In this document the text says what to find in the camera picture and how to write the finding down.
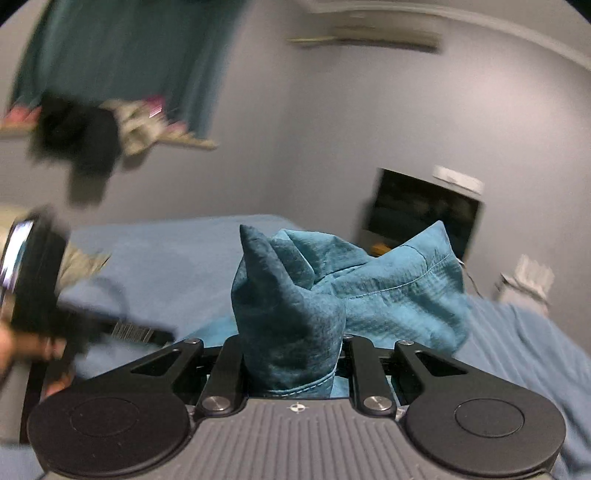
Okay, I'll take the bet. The teal garment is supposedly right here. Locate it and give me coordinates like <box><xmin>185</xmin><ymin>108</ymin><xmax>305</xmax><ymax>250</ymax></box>
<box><xmin>231</xmin><ymin>220</ymin><xmax>472</xmax><ymax>400</ymax></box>

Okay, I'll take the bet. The teal curtain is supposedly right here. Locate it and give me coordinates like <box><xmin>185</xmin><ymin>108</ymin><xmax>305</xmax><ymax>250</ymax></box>
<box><xmin>9</xmin><ymin>0</ymin><xmax>250</xmax><ymax>139</ymax></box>

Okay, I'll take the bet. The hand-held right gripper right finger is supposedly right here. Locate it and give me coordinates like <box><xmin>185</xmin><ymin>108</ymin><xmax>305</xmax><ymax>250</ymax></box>
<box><xmin>342</xmin><ymin>336</ymin><xmax>509</xmax><ymax>416</ymax></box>

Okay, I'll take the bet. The beige cloth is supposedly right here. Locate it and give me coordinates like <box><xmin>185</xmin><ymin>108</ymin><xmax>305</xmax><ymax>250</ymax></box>
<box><xmin>58</xmin><ymin>244</ymin><xmax>112</xmax><ymax>291</ymax></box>

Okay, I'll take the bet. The blue bed sheet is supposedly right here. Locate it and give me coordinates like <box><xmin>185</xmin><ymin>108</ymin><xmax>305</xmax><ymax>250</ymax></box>
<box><xmin>0</xmin><ymin>213</ymin><xmax>591</xmax><ymax>480</ymax></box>

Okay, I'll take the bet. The white air conditioner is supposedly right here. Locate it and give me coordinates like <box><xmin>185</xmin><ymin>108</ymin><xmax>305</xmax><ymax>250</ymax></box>
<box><xmin>286</xmin><ymin>0</ymin><xmax>441</xmax><ymax>51</ymax></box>

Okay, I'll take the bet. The wooden wall shelf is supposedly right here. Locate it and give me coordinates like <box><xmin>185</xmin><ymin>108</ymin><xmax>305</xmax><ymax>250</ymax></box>
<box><xmin>0</xmin><ymin>117</ymin><xmax>218</xmax><ymax>151</ymax></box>

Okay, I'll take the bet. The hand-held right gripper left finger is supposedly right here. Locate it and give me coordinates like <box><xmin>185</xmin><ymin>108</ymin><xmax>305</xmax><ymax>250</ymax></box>
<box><xmin>88</xmin><ymin>337</ymin><xmax>246</xmax><ymax>416</ymax></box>

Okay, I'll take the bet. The thin cable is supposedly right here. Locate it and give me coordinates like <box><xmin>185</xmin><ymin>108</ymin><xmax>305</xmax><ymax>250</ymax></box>
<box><xmin>459</xmin><ymin>261</ymin><xmax>483</xmax><ymax>298</ymax></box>

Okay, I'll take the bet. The white wall socket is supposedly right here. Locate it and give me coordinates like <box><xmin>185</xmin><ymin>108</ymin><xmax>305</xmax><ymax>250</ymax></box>
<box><xmin>496</xmin><ymin>254</ymin><xmax>555</xmax><ymax>308</ymax></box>

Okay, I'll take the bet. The white box above television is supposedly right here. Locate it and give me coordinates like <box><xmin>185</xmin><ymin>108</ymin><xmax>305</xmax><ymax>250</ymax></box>
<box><xmin>433</xmin><ymin>165</ymin><xmax>485</xmax><ymax>193</ymax></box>

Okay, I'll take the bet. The person's left hand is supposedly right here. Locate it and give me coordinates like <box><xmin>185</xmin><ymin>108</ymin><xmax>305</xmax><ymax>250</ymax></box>
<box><xmin>0</xmin><ymin>323</ymin><xmax>77</xmax><ymax>400</ymax></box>

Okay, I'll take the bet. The black wall television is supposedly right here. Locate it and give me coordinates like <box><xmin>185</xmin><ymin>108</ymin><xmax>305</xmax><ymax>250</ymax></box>
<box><xmin>360</xmin><ymin>168</ymin><xmax>483</xmax><ymax>261</ymax></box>

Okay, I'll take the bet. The black hanging cloth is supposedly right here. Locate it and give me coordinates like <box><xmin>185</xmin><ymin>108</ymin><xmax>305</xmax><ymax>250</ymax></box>
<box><xmin>30</xmin><ymin>95</ymin><xmax>123</xmax><ymax>204</ymax></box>

